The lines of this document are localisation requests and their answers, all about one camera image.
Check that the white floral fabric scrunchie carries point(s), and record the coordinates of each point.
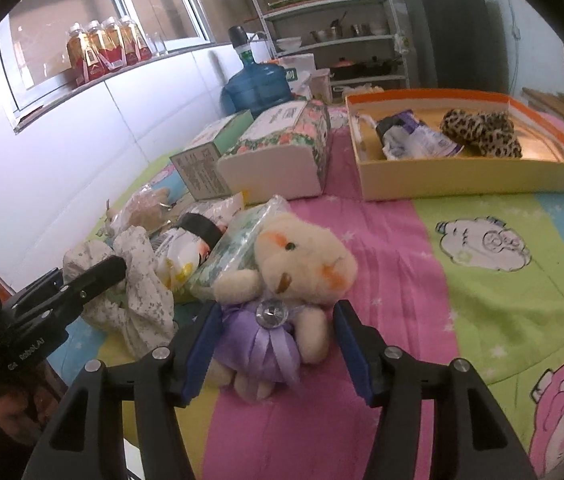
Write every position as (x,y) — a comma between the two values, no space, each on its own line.
(142,285)

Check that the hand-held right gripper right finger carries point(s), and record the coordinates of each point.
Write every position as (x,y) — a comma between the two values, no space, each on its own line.
(349,355)

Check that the floral tissue box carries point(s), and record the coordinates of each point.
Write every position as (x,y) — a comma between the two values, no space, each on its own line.
(282,140)

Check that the clear drinking glass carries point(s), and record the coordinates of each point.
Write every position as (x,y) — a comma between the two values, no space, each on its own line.
(158,44)

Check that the white bag green label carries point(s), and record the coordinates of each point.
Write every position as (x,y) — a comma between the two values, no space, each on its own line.
(302,62)

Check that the pink plush in plastic bag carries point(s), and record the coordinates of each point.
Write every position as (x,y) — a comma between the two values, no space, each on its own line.
(147,205)

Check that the cream teddy bear purple dress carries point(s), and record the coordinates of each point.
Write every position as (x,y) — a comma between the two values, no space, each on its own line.
(302,255)

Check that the blue water jug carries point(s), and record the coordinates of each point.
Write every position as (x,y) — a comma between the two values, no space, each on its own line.
(257,85)

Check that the person's left hand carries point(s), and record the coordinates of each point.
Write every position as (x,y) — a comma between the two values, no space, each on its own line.
(9,412)

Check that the steel pot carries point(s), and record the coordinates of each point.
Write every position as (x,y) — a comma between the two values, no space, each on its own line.
(324,35)

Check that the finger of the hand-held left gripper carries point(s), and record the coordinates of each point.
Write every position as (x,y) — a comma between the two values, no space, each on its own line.
(94,277)
(37,287)

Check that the grey metal shelf rack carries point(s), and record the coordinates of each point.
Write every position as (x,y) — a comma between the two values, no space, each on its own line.
(312,46)

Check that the leopard print scrunchie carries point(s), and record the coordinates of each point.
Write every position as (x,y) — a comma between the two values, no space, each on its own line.
(482,130)

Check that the sliding window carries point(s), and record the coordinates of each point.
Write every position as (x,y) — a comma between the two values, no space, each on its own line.
(157,5)

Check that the dark grey refrigerator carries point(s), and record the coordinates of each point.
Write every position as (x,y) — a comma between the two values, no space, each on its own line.
(452,35)

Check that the orange rimmed cardboard box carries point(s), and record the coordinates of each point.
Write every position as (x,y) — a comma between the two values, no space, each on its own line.
(462,180)

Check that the green cardboard box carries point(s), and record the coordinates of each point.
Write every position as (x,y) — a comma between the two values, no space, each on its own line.
(202,160)

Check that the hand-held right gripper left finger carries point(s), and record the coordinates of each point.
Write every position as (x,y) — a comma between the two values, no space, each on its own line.
(197,360)

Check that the green tray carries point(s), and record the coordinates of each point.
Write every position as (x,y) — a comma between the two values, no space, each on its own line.
(294,0)

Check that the black water pump dispenser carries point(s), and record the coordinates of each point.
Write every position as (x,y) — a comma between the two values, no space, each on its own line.
(238,37)

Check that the pot with red lid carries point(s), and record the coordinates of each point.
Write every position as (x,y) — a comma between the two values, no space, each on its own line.
(343,64)

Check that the wooden counter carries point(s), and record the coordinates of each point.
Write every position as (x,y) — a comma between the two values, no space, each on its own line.
(547,100)

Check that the white bowl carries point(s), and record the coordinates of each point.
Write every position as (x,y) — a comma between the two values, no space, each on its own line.
(289,44)

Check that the black wok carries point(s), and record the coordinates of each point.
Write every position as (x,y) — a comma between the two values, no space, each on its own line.
(377,67)

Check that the green patterned tissue pack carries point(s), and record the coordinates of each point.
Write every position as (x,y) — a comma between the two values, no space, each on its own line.
(237,245)

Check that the purple white packet black band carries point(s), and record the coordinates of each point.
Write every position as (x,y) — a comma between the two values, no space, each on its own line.
(412,142)

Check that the yellow white packet black band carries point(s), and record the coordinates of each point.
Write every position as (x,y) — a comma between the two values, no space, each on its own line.
(182,255)

